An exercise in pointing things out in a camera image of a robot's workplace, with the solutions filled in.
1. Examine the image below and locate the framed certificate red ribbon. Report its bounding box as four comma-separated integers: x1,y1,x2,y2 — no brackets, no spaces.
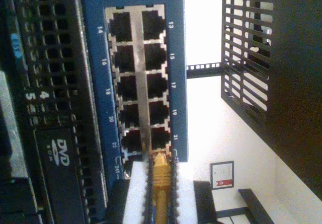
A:
210,160,235,190

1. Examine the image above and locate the black metal frame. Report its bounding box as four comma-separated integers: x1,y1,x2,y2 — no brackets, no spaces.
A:
216,188,275,224

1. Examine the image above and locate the black rack server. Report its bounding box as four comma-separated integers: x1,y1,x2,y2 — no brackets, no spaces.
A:
0,0,113,224

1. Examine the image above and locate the yellow network cable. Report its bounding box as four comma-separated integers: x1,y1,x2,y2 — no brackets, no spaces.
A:
148,151,172,224

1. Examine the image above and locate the blue network switch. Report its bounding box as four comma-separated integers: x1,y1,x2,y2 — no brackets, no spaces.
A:
78,0,189,202

